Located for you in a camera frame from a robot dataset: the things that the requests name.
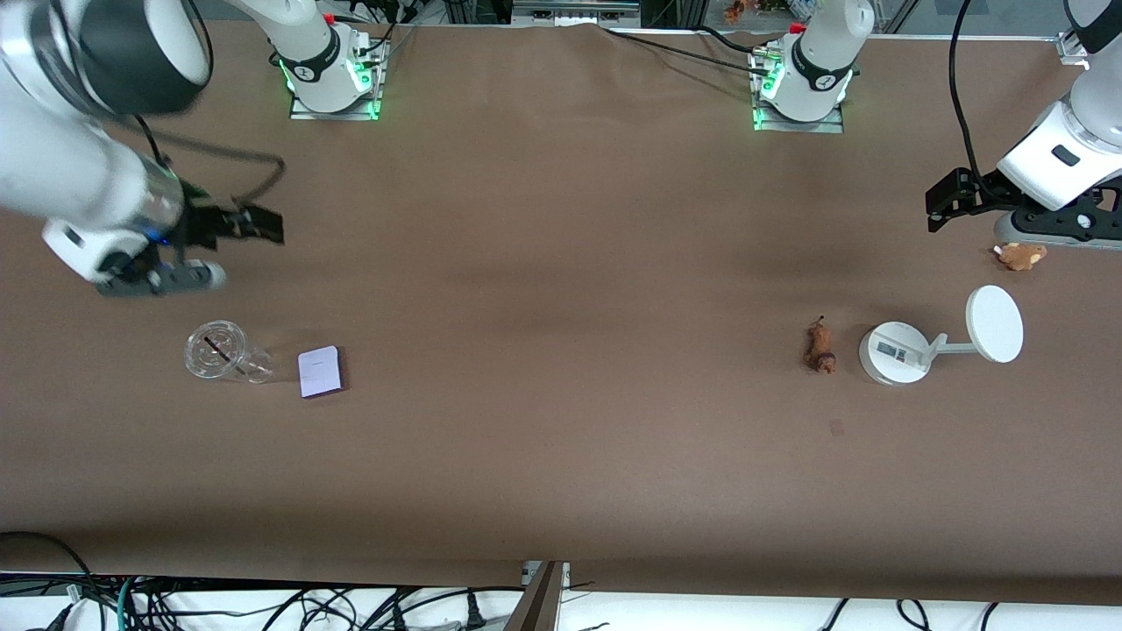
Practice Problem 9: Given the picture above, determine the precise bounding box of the brown lion statue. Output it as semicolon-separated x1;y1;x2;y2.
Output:
805;315;838;375

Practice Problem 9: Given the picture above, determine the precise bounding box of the white round desk lamp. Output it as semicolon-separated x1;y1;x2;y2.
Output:
857;285;1025;387

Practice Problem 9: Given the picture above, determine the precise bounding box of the clear plastic cup with lid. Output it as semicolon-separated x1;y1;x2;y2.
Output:
182;320;276;385

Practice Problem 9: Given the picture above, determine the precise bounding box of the metal table support beam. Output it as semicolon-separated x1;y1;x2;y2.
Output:
504;561;571;631

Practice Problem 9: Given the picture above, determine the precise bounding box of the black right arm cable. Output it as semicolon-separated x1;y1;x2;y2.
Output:
131;114;288;211

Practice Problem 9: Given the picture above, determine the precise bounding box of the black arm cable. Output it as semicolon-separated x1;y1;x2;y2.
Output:
948;0;1022;207
131;114;288;211

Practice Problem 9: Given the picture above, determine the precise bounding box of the brown plush toy keychain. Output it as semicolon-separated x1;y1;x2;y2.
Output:
993;242;1048;272

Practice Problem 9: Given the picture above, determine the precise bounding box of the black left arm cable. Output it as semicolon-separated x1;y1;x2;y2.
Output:
948;0;1022;207

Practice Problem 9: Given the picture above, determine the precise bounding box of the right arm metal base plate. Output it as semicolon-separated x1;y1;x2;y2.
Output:
289;39;384;122

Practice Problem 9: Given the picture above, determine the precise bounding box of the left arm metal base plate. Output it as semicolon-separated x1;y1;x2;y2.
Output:
751;48;846;134

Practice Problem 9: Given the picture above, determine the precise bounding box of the thick black floor cable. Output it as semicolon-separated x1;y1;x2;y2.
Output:
0;530;93;606

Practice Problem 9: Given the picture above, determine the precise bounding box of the black cable across table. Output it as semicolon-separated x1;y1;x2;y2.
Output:
600;25;777;73

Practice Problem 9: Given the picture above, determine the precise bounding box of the grey aluminium frame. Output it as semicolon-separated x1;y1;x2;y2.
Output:
513;0;643;27

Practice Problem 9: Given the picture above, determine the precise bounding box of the black cable with plug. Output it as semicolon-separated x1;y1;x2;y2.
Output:
399;587;488;630

